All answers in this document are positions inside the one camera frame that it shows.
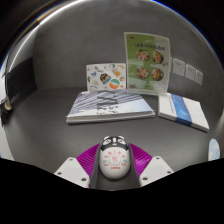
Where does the large grey-cover magazine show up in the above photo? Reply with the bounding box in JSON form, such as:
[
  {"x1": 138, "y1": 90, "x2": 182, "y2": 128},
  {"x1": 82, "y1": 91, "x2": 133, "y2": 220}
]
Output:
[{"x1": 65, "y1": 89, "x2": 157, "y2": 125}]

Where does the green food menu stand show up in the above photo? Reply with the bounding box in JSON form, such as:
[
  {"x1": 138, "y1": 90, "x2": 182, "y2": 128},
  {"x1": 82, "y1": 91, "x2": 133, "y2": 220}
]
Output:
[{"x1": 123, "y1": 31, "x2": 171, "y2": 97}]

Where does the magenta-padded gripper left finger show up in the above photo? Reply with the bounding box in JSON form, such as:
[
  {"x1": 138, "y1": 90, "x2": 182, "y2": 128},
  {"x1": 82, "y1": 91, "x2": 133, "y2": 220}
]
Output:
[{"x1": 53, "y1": 143, "x2": 102, "y2": 190}]

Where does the white sticker sheet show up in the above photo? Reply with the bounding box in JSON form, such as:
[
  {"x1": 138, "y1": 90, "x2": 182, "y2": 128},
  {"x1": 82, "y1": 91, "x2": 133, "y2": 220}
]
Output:
[{"x1": 85, "y1": 63, "x2": 128, "y2": 92}]

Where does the white panda-face computer mouse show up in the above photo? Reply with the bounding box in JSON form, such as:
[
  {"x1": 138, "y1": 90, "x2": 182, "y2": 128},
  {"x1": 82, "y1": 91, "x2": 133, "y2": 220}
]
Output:
[{"x1": 98, "y1": 134, "x2": 132, "y2": 180}]

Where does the white book with blue stripe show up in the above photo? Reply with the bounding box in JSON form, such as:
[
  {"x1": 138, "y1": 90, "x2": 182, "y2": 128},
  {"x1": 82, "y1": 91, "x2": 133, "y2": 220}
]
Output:
[{"x1": 157, "y1": 92, "x2": 210, "y2": 133}]

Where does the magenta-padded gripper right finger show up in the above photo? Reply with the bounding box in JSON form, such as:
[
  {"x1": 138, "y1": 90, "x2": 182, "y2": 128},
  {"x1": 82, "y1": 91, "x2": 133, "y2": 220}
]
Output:
[{"x1": 127, "y1": 143, "x2": 175, "y2": 189}]

